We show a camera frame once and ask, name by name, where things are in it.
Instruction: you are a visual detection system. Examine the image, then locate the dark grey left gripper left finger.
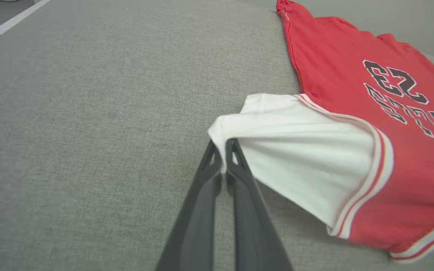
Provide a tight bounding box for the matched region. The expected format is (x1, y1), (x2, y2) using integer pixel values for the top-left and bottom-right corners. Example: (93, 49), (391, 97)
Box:
(155, 139), (223, 271)

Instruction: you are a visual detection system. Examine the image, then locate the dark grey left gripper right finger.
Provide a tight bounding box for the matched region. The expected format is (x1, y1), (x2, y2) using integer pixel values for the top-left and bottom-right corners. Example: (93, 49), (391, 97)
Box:
(225, 138), (294, 271)

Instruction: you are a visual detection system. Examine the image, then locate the red and white t-shirt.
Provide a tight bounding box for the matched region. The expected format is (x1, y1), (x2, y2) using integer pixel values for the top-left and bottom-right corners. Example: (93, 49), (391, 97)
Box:
(207, 0), (434, 264)

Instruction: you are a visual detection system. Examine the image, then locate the grey fabric sofa surface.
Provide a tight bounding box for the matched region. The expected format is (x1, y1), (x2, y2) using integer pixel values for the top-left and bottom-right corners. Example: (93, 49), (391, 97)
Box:
(0, 0), (434, 271)

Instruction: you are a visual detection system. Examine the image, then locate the white strip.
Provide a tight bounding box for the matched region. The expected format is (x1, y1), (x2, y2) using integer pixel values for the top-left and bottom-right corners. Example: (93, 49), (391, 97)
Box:
(0, 0), (52, 37)

